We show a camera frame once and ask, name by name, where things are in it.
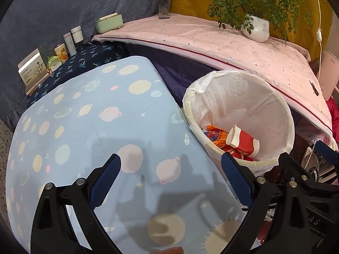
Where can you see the white jar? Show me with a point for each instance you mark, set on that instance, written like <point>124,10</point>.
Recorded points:
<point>76,35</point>

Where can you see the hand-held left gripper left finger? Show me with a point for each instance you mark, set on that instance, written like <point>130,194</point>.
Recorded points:
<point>104,182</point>

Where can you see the navy floral cloth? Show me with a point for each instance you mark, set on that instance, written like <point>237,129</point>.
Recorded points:
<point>87,58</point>

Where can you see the white-lined trash bin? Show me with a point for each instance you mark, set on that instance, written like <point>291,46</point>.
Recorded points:
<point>238,98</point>

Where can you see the red cloth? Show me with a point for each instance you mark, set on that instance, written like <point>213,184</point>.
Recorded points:
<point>335,113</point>

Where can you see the green tissue box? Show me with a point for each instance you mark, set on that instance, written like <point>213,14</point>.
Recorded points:
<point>108,23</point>

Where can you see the blue planet-print tablecloth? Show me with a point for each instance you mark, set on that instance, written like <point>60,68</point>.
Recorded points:
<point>92,127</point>

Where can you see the red and white paper cup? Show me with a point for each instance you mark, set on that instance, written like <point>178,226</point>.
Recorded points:
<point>245,141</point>

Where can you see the orange foil snack bag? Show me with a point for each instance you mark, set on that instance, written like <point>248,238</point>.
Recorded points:
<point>217,137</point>

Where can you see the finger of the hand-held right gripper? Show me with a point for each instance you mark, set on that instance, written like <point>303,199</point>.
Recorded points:
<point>291,164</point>
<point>325,148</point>

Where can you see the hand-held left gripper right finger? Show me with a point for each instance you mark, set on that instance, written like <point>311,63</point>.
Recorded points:
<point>237,182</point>

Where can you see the white open gift box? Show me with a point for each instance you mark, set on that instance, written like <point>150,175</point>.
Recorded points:
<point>30,70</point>

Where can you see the yellow floral box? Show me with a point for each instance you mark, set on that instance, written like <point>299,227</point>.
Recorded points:
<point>61,53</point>

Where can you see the mustard yellow cloth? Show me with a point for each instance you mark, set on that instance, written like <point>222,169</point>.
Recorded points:
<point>190,0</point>

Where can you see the dark purple quilt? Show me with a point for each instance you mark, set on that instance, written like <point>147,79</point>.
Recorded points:
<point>172,71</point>

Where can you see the tall white bottle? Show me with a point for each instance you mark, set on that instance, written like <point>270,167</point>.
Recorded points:
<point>70,45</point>

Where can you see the small green packet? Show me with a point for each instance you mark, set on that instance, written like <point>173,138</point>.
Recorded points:
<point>53,63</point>

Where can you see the black clip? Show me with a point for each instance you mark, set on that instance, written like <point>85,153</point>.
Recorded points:
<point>314,87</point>

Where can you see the blue-grey backdrop cloth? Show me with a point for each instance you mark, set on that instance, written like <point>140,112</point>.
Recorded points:
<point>66,5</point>

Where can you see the pink dotted cloth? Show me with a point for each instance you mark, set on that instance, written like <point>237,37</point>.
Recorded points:
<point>198,39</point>

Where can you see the green plant in white pot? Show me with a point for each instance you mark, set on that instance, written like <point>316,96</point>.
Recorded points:
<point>257,29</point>

